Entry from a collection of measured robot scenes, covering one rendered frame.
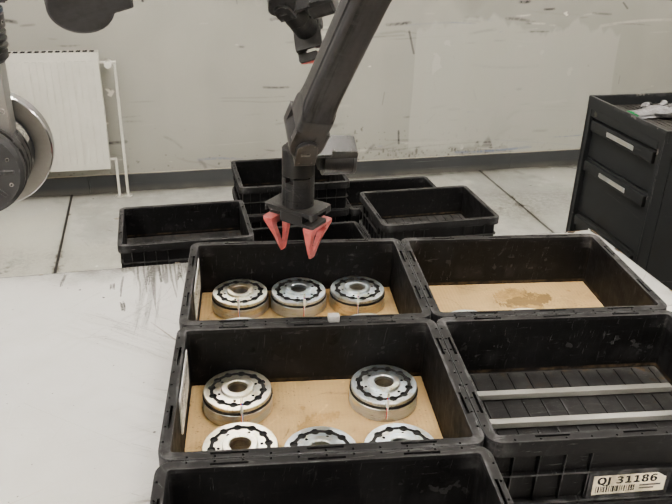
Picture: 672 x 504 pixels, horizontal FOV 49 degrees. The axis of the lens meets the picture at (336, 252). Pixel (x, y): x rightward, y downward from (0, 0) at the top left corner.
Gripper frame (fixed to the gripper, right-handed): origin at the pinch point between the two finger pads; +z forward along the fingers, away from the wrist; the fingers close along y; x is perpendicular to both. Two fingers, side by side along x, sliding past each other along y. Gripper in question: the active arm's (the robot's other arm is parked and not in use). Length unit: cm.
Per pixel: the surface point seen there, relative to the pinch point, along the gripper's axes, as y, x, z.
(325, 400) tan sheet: -20.6, 22.2, 10.8
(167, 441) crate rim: -16, 51, 1
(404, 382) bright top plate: -30.4, 15.3, 7.5
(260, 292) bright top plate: 4.8, 4.8, 8.5
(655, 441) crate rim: -66, 16, 1
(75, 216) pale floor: 223, -127, 100
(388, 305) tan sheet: -15.0, -8.9, 11.2
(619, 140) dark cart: -25, -155, 15
